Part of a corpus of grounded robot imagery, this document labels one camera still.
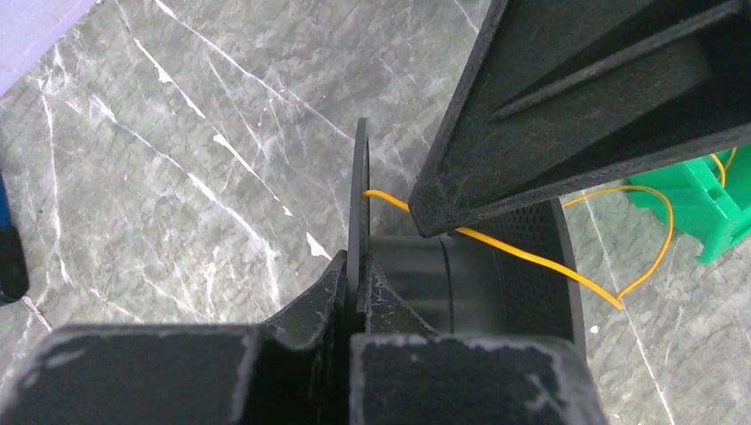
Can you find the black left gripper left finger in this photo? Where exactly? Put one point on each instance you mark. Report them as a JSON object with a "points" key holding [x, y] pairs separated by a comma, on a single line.
{"points": [[285, 370]]}

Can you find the green plastic bin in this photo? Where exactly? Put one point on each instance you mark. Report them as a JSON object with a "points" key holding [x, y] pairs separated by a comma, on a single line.
{"points": [[716, 214]]}

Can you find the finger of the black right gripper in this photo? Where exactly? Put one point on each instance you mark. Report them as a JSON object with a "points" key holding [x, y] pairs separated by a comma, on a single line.
{"points": [[559, 96]]}

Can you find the blue and black stapler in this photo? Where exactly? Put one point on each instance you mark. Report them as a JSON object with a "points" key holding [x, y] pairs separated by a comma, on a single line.
{"points": [[14, 275]]}

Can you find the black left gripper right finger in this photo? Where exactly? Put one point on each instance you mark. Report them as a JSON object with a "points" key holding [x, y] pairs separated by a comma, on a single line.
{"points": [[423, 377]]}

